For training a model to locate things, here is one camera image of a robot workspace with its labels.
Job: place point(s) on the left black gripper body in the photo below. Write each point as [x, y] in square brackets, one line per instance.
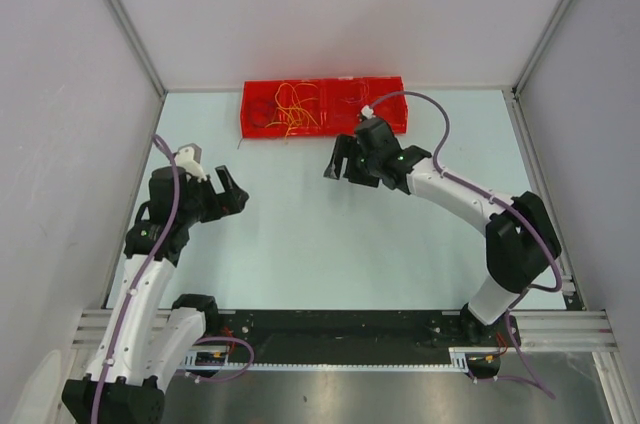
[203, 203]

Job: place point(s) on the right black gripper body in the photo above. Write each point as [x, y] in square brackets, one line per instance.
[361, 168]

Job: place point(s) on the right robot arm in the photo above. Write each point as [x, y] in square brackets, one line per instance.
[520, 239]

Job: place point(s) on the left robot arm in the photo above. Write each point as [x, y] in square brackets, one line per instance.
[127, 379]

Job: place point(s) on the red compartment bin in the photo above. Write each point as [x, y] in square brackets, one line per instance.
[327, 107]

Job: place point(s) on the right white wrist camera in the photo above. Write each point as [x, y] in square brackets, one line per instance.
[366, 112]

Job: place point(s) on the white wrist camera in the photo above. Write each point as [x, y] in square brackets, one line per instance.
[366, 112]
[188, 157]

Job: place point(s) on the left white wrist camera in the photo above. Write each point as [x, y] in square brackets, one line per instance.
[188, 157]

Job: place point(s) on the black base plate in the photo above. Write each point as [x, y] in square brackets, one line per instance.
[434, 328]

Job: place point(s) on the right aluminium corner post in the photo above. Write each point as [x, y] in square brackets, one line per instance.
[552, 24]

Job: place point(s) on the aluminium corner post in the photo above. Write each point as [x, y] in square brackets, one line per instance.
[552, 24]
[123, 21]

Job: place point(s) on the left aluminium corner post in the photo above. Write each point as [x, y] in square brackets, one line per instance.
[123, 21]

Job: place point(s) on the grey slotted cable duct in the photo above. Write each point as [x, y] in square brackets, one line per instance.
[454, 363]

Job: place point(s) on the aluminium frame rail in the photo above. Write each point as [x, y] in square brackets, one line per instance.
[540, 330]

